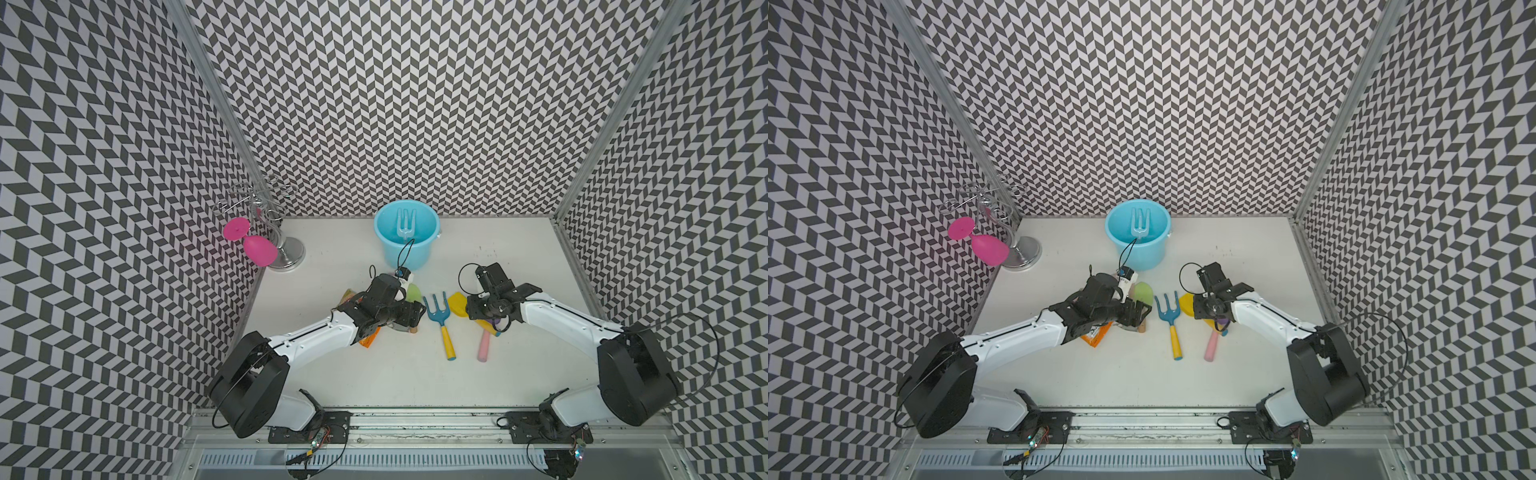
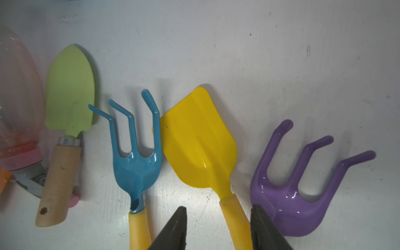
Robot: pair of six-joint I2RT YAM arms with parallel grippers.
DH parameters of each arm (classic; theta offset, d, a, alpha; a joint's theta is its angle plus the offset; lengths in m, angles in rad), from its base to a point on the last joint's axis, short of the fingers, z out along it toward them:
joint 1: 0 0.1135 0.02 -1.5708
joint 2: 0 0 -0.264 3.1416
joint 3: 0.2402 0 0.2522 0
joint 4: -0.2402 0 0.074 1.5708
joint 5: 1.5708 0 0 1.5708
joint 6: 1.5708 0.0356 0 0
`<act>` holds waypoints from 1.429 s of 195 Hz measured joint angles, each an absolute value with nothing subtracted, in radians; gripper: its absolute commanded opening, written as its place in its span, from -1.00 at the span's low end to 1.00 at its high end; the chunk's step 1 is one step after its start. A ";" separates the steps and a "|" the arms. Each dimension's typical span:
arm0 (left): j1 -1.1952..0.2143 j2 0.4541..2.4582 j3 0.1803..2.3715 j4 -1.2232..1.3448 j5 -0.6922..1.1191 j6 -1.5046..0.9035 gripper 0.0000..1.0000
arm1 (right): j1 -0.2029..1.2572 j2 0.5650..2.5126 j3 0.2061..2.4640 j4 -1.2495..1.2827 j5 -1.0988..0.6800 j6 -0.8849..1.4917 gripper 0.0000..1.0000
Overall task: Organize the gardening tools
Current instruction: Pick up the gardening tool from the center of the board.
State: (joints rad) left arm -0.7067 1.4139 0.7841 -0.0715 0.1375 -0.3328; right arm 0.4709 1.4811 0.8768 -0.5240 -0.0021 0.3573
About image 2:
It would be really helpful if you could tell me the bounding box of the green trowel wooden handle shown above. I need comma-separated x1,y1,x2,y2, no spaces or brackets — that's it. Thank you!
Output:
35,44,95,227

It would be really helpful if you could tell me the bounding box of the yellow trowel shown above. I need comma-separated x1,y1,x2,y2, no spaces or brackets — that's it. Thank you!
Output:
160,86,253,250

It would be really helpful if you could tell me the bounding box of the purple rake pink handle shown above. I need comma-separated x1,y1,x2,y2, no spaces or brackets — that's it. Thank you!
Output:
250,119,376,237

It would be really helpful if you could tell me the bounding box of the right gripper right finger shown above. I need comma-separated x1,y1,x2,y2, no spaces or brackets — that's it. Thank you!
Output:
250,204,293,250

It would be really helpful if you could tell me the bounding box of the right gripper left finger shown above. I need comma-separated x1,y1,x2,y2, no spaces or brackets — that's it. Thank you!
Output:
148,206,187,250

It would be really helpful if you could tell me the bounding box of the teal rake yellow handle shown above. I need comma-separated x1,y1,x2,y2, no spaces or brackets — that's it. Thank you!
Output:
88,89,162,250

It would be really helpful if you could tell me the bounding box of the Fox's candy bag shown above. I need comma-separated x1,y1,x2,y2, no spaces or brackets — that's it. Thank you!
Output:
0,168,12,194

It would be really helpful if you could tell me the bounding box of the pink spray bottle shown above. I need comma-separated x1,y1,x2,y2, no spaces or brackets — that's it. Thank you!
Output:
0,24,81,209

